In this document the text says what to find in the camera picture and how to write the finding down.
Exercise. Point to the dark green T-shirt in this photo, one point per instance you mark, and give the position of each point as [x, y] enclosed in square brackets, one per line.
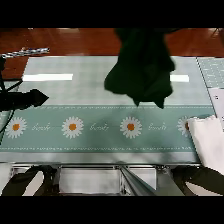
[143, 70]

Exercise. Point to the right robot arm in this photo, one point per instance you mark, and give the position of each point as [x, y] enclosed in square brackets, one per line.
[203, 180]

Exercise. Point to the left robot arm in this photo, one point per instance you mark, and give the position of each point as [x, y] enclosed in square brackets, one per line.
[20, 99]

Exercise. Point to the white garment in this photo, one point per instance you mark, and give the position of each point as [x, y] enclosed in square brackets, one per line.
[208, 140]

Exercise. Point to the silver frame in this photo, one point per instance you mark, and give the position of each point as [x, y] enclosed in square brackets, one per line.
[100, 180]

